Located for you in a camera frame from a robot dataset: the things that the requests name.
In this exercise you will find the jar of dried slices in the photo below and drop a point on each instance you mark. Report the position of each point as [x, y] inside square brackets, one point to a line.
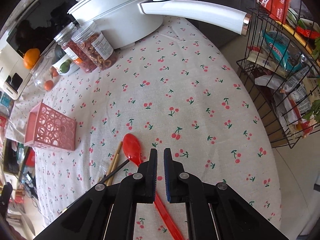
[95, 45]

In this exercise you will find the red plastic spoon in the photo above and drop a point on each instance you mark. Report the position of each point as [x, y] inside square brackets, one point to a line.
[132, 150]

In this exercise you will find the glass jar with oranges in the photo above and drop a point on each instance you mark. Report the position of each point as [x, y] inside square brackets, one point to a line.
[44, 75]

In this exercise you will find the black wire storage rack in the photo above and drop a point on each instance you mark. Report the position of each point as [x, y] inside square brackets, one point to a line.
[278, 57]

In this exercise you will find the orange on jar lid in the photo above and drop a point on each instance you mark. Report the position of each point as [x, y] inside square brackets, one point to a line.
[31, 57]

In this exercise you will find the pink perforated utensil holder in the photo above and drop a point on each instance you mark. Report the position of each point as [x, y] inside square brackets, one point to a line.
[49, 129]

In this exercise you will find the wooden chopstick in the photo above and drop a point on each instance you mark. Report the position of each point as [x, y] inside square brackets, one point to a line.
[115, 167]
[117, 151]

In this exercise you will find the white bowl with squash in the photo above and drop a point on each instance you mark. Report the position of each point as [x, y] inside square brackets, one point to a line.
[62, 62]

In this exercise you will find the white kitchen appliance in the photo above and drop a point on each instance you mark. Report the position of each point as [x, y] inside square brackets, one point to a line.
[14, 76]

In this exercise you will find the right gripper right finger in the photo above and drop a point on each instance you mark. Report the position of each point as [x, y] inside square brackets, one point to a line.
[175, 191]

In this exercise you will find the cherry print tablecloth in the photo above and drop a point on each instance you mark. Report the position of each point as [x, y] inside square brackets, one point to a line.
[172, 89]

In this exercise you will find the jar of dried red fruit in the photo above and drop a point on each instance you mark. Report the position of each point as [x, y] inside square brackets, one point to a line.
[64, 39]

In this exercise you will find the black microwave oven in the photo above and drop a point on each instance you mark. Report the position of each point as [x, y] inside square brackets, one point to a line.
[37, 26]

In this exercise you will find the white electric pot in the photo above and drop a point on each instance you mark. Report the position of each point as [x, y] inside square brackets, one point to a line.
[124, 22]

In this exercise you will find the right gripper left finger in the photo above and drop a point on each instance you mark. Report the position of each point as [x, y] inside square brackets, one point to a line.
[149, 171]

